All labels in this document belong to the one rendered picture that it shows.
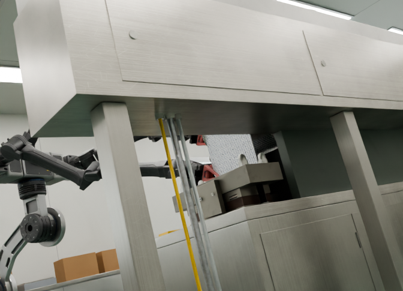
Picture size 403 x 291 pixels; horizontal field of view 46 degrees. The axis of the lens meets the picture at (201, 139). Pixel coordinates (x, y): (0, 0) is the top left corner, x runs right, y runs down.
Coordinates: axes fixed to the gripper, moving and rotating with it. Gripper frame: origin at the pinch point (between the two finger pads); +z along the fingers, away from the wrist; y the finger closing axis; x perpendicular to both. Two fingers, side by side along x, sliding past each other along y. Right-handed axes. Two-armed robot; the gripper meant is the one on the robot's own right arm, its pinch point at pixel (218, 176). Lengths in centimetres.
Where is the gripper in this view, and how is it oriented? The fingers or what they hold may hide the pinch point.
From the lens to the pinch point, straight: 184.7
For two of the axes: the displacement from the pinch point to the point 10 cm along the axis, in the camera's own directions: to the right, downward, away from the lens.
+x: 1.0, -9.8, -1.5
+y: -7.5, 0.2, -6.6
